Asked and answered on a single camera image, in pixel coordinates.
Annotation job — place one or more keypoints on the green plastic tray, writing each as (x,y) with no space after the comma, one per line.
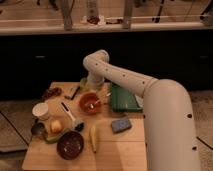
(122,100)

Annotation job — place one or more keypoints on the red bowl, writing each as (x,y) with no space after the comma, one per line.
(89,103)

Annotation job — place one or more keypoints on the yellow banana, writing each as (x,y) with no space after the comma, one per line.
(93,138)

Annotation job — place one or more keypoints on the dark purple bowl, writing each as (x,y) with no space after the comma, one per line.
(70,145)

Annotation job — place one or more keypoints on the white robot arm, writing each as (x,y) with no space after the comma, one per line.
(169,124)

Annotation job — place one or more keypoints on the bunch of dark grapes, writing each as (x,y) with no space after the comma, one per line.
(52,92)

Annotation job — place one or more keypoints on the green cup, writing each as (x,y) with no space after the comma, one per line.
(83,84)

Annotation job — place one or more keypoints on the white cup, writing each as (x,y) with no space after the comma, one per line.
(41,110)

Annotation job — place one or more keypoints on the blue sponge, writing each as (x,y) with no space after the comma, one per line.
(120,125)

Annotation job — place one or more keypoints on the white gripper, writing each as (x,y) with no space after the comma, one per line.
(95,82)

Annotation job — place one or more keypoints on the black and white marker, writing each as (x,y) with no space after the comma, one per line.
(73,93)

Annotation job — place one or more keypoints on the grey cloth in tray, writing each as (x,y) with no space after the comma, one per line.
(139,101)

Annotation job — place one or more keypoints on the wooden table board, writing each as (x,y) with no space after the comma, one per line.
(124,151)

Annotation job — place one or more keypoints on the yellow orange fruit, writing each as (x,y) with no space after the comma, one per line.
(56,126)

